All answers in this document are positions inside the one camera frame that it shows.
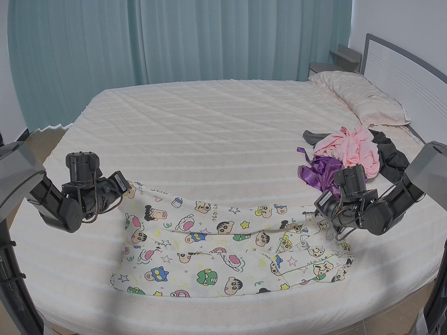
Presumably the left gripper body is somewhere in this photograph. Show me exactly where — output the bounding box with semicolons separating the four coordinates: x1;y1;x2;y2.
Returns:
92;171;128;210

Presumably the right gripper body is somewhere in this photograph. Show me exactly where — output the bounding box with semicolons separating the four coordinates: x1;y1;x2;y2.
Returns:
314;190;344;224

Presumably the white printed pyjama top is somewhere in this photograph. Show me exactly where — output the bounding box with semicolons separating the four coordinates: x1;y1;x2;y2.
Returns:
110;182;355;297

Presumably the bed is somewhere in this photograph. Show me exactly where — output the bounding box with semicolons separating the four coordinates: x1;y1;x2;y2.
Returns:
7;33;447;331

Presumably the purple garment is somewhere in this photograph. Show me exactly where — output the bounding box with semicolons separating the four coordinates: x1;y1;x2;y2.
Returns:
297;147;344;193

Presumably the pink garment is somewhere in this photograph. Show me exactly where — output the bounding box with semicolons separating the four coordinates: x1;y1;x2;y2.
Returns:
314;126;381;181

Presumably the dark grey garment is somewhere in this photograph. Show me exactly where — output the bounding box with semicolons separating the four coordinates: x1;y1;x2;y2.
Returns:
302;129;411;184

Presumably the cream pillow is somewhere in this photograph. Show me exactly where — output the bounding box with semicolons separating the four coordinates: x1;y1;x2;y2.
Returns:
307;70;413;126

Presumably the grey bedside table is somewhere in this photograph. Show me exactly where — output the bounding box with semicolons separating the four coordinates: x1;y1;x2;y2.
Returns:
309;44;362;74

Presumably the blue-green curtain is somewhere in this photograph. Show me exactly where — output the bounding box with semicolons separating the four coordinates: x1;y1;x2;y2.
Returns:
8;0;353;132

